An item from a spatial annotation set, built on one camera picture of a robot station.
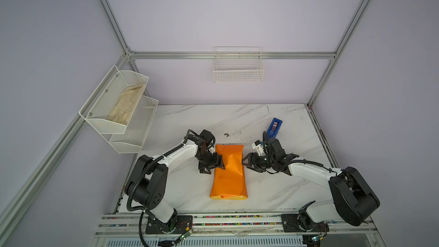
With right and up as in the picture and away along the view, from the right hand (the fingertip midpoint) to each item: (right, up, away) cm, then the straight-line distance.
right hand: (241, 166), depth 83 cm
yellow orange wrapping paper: (-6, -7, -3) cm, 10 cm away
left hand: (-12, -3, 0) cm, 12 cm away
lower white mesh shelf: (-66, +18, +28) cm, 74 cm away
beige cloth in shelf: (-55, +28, -6) cm, 62 cm away
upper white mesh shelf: (-61, +29, -6) cm, 67 cm away
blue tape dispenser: (+22, +19, +18) cm, 34 cm away
